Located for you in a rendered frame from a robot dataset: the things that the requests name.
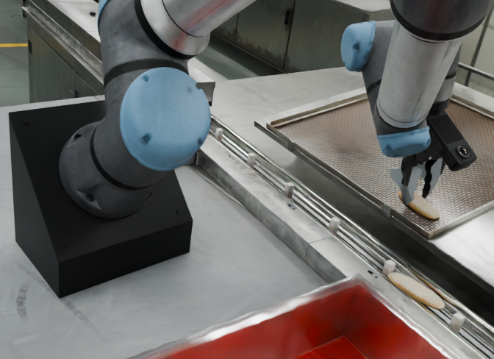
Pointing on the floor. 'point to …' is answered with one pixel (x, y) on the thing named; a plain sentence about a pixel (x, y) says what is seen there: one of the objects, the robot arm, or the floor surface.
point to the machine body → (67, 67)
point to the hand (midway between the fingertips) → (419, 197)
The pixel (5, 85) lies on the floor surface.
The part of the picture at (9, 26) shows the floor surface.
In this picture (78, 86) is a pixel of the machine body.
